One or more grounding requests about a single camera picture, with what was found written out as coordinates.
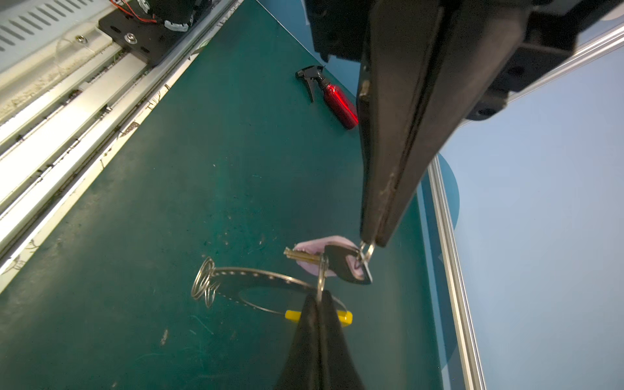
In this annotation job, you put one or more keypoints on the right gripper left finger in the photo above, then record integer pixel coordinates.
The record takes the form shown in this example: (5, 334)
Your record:
(301, 369)

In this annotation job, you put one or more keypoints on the silver key with white tag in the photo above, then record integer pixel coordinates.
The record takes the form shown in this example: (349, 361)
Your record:
(347, 261)

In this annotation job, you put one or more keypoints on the white slotted cable duct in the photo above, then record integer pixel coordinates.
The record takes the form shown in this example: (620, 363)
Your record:
(27, 26)

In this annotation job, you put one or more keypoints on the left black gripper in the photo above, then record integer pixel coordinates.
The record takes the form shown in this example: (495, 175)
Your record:
(433, 62)

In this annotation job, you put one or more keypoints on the aluminium mounting rail bed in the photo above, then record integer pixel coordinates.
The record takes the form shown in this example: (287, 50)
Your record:
(66, 109)

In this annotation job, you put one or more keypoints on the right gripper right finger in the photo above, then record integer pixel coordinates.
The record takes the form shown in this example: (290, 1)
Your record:
(337, 370)

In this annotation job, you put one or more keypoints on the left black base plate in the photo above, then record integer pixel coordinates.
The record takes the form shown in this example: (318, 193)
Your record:
(151, 29)

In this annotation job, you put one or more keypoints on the large keyring with yellow grip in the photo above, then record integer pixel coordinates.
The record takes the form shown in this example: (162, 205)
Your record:
(232, 283)

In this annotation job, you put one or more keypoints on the back aluminium frame bar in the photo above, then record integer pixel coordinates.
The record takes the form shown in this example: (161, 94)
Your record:
(595, 49)

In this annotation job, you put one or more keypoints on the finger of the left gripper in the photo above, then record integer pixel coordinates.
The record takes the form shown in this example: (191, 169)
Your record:
(390, 122)

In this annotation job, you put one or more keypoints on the red spray bottle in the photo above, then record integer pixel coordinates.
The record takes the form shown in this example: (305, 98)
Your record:
(333, 95)

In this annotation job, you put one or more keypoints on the left floor aluminium rail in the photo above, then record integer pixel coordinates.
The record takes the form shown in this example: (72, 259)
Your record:
(468, 350)

